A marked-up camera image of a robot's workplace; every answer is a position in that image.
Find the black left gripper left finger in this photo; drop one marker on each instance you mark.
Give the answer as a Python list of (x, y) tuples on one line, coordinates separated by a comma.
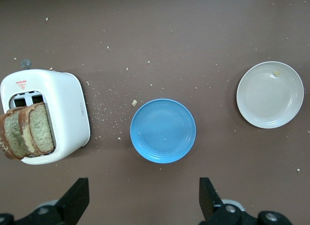
[(75, 200)]

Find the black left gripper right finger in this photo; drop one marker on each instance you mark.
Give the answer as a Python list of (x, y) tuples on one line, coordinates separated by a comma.
[(208, 198)]

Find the blue plate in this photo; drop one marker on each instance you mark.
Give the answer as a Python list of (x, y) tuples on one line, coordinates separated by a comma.
[(163, 131)]

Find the beige plate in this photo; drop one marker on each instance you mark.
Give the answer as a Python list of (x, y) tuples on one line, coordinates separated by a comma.
[(270, 95)]

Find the white toaster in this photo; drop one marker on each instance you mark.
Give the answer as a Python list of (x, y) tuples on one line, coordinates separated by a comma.
[(65, 108)]

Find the large bread crumb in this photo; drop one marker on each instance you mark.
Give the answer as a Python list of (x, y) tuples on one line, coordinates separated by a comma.
[(134, 103)]

